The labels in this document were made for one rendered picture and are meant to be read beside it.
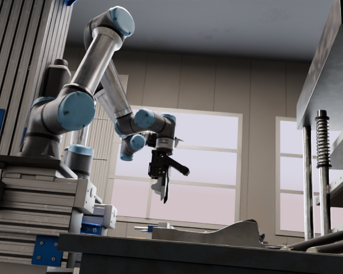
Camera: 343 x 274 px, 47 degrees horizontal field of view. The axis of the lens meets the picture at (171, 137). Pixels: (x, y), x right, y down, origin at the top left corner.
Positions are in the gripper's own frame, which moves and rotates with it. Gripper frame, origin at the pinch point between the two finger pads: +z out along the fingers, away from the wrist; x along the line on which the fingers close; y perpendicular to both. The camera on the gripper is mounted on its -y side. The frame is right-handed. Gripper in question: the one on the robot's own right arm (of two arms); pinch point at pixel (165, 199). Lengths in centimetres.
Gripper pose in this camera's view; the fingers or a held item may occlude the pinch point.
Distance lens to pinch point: 157.0
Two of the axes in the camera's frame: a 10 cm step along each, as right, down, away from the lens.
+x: -1.5, -3.3, -9.3
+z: -0.9, 9.4, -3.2
